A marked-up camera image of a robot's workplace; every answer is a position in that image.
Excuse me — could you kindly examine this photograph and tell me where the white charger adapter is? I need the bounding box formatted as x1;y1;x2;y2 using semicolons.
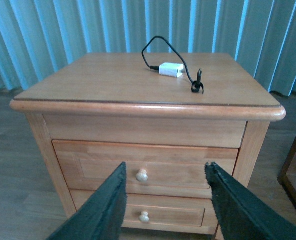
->
158;62;184;78

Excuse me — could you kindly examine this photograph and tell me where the wooden nightstand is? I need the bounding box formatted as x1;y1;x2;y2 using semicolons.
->
9;52;286;240

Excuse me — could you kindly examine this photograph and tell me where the wooden drawer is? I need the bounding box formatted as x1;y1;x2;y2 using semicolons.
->
53;140;238;198
69;189;218;236

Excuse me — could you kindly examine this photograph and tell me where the black charger cable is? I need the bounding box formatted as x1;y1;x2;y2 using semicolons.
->
141;36;205;95

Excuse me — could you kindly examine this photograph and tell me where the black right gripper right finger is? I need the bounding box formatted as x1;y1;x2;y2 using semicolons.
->
205;162;296;240

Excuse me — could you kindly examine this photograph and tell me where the teal curtain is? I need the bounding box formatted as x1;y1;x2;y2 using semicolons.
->
0;0;296;96

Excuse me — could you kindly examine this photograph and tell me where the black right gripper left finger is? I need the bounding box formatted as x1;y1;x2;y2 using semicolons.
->
48;162;127;240

